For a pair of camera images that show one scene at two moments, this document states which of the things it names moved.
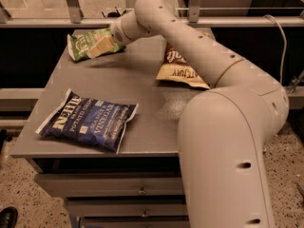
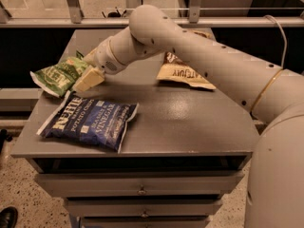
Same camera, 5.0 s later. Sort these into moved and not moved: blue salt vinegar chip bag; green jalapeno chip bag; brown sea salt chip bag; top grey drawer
Moved: green jalapeno chip bag
Not moved: top grey drawer; blue salt vinegar chip bag; brown sea salt chip bag
